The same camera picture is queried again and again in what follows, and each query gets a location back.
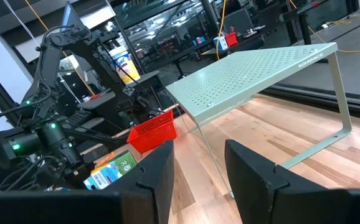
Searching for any black office chair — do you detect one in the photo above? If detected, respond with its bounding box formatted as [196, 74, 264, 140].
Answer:
[222, 8, 256, 35]

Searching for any dark flat monitor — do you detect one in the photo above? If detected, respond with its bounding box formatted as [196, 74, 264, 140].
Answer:
[60, 1, 87, 34]

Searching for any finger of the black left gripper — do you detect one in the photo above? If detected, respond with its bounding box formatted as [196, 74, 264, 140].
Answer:
[64, 128, 130, 146]
[79, 146, 112, 164]

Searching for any yellow extension cable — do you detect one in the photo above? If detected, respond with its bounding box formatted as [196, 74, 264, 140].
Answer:
[23, 0, 96, 96]

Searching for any small white blue box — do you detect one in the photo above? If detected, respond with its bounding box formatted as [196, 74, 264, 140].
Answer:
[213, 35, 229, 52]

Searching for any disinfecting wipes canister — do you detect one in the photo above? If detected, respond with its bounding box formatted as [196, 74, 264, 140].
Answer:
[108, 45, 141, 85]

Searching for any red plastic basket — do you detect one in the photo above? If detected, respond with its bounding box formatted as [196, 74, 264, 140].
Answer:
[126, 110, 178, 154]

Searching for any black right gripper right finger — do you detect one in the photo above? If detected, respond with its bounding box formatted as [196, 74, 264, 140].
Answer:
[224, 139, 329, 224]

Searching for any blue green Crayola box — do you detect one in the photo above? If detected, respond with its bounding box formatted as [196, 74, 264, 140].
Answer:
[83, 150, 138, 190]

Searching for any small red box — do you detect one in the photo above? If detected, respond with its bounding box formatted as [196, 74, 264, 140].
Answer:
[224, 30, 239, 48]

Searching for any black background table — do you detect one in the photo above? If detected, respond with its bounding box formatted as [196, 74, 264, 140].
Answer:
[200, 30, 265, 58]

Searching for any green perforated metal stand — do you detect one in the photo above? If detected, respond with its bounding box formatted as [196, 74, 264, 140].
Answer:
[165, 42, 353, 199]

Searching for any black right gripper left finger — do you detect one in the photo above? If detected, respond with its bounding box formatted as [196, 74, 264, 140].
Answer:
[103, 139, 176, 224]

